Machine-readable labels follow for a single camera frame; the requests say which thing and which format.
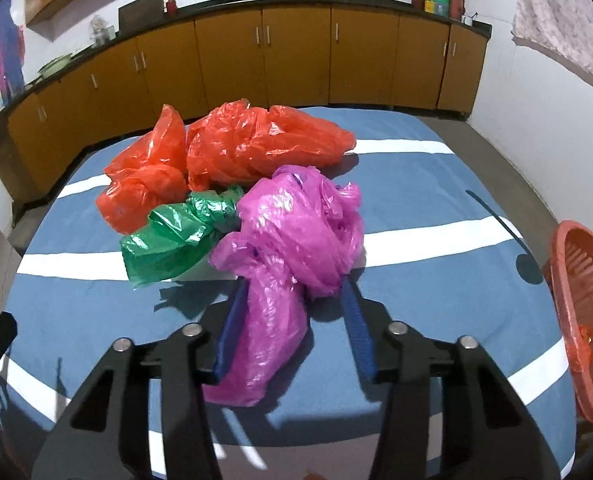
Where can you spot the red plastic bag pointed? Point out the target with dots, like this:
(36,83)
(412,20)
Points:
(149,173)

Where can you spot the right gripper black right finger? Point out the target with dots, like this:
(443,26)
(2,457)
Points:
(487,430)

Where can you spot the dark cutting board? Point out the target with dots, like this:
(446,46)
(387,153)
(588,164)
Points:
(139,14)

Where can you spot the magenta plastic bag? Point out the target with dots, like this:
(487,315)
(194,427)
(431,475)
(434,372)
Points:
(300,235)

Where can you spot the green basin on counter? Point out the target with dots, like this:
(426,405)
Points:
(55,65)

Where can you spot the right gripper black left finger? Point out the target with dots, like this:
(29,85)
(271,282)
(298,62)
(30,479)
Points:
(104,431)

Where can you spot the red plastic basket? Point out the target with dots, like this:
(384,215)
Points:
(569,274)

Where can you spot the wide red plastic bag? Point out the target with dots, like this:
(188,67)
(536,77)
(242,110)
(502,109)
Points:
(237,143)

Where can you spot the red sauce bottle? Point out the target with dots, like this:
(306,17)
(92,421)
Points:
(171,7)

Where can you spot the glass jars on counter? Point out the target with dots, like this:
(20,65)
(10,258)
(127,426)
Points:
(101,32)

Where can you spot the dark green plastic bag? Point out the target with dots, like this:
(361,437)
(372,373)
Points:
(178,236)

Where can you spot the orange lower kitchen cabinets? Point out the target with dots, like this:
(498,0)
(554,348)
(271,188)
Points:
(379,53)

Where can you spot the blue white striped tablecloth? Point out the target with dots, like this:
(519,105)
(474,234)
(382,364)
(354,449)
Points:
(440,254)

